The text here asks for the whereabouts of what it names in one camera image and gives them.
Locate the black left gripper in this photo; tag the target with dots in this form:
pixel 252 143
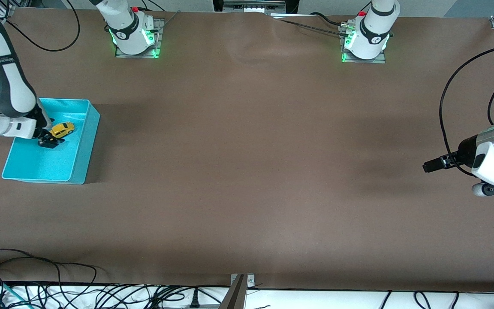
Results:
pixel 465 155

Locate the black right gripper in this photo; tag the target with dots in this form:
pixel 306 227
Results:
pixel 42 135

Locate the yellow beetle toy car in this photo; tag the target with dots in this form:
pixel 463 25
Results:
pixel 63 128

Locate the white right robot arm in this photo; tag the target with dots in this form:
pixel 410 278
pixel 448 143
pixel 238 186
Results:
pixel 2 86

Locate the turquoise plastic bin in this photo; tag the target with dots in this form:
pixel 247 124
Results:
pixel 58 163

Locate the black power plug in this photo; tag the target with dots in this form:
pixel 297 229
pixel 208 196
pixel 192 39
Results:
pixel 194 300

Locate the black and silver equipment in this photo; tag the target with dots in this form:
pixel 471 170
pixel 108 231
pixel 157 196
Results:
pixel 292 5

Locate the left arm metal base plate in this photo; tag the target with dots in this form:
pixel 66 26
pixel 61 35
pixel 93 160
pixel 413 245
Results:
pixel 378 60

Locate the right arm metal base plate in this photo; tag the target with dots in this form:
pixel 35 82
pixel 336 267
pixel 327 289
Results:
pixel 159 43

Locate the metal table edge bracket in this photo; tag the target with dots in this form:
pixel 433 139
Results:
pixel 250 281

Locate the grey metal post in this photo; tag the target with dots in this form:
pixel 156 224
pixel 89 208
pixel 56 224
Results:
pixel 234 298

